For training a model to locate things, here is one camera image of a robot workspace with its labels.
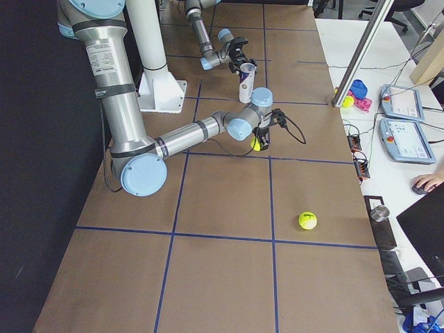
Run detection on teach pendant nearer post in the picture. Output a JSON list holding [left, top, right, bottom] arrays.
[[379, 84, 425, 122]]

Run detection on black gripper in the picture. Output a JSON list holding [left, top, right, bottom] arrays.
[[251, 126, 270, 151], [228, 46, 257, 74]]

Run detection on orange black connector box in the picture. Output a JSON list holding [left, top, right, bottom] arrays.
[[347, 134, 362, 152]]

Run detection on blue cloth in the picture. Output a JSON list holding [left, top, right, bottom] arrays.
[[350, 79, 368, 100]]

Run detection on black computer mouse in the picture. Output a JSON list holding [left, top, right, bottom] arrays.
[[411, 183, 436, 196]]

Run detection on black monitor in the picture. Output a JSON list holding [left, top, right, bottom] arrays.
[[397, 185, 444, 286]]

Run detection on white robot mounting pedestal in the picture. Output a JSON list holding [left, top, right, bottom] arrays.
[[126, 0, 187, 114]]

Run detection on person's hand on mouse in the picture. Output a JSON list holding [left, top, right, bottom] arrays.
[[413, 173, 443, 192]]

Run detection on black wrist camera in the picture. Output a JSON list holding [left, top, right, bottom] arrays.
[[270, 108, 288, 130], [229, 37, 248, 53]]

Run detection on small metal cup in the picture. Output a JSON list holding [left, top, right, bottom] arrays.
[[370, 205, 390, 222]]

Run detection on yellow spare tennis ball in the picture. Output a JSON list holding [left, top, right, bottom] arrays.
[[342, 96, 355, 108]]

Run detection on aluminium frame post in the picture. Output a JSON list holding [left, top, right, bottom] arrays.
[[332, 0, 394, 108]]

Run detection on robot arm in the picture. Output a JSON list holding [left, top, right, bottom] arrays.
[[58, 1, 273, 196], [185, 0, 257, 74]]

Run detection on teach pendant farther from post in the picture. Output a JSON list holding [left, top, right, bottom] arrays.
[[379, 118, 436, 164]]

